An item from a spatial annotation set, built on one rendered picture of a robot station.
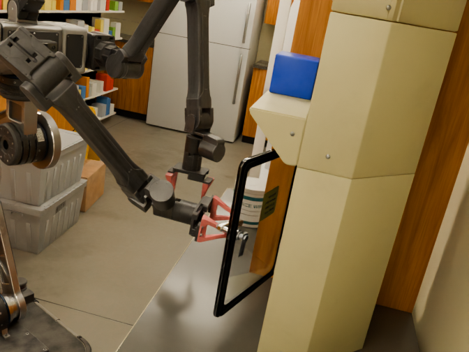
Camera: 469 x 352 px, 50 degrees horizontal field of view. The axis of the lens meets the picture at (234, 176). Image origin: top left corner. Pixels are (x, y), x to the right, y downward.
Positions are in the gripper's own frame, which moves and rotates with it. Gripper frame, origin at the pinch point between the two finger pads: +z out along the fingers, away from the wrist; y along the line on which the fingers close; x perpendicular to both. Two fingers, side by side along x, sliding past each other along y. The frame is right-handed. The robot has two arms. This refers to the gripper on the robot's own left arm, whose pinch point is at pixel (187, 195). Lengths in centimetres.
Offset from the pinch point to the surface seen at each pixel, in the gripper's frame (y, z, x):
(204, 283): 13.8, 15.9, -21.6
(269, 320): 34, 5, -46
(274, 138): 28, -36, -46
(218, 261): 14.4, 15.9, -7.6
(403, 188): 56, -28, -34
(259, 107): 23, -41, -45
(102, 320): -53, 110, 67
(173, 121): -142, 98, 442
